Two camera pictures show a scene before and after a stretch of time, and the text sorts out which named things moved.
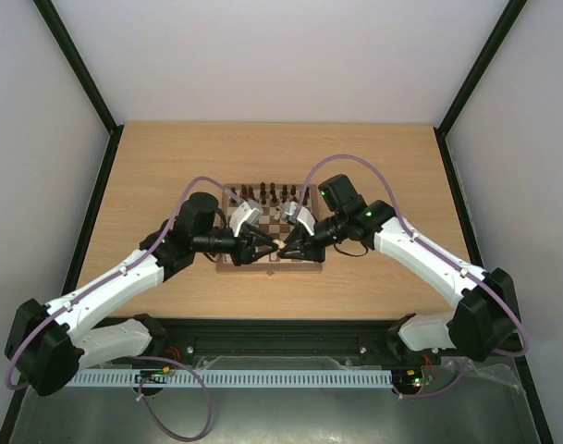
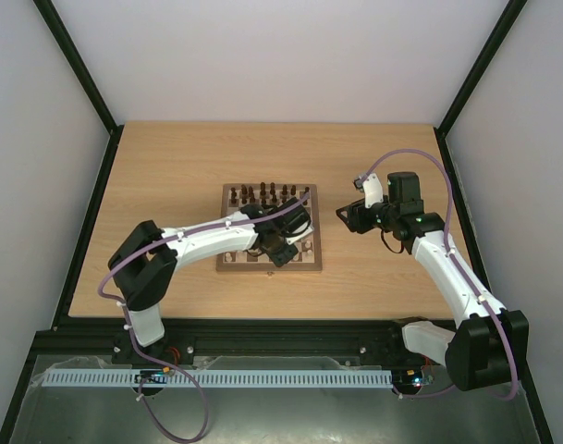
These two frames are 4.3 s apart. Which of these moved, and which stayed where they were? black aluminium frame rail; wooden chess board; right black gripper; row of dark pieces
Moved: right black gripper
Stayed: wooden chess board; black aluminium frame rail; row of dark pieces
